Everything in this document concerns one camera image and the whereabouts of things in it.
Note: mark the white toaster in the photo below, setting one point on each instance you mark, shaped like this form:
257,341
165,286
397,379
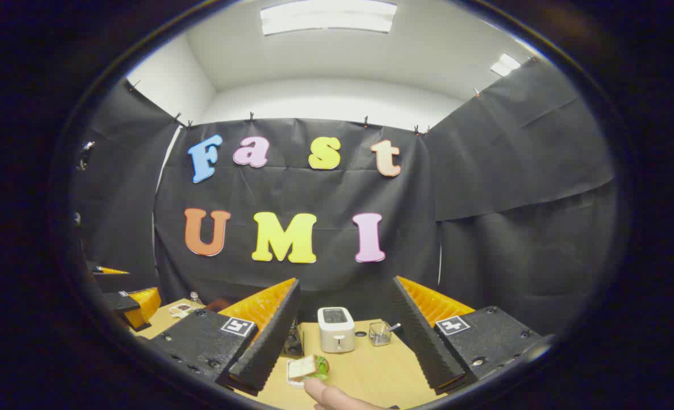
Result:
336,333

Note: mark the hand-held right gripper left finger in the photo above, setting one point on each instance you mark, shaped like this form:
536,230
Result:
268,341

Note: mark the white divided snack dish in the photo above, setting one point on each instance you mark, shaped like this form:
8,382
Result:
180,310

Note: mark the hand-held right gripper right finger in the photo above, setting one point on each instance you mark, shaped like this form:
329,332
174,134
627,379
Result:
422,341

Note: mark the small white plate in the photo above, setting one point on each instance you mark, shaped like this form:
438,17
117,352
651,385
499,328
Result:
294,382

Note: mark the metal spoon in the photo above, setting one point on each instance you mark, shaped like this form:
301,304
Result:
393,327

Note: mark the clear water bottle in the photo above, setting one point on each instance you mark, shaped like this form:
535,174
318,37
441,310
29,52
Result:
195,298

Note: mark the black electric oven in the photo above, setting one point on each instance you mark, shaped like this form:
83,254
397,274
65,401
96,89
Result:
294,341

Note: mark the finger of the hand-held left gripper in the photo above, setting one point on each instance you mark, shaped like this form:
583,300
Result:
109,282
121,302

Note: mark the black backdrop cloth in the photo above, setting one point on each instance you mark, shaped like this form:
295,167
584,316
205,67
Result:
336,193

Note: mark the small ceiling light panel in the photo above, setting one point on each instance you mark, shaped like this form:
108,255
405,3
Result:
505,64

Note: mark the sandwich with lettuce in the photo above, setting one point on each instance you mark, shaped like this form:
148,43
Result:
308,367

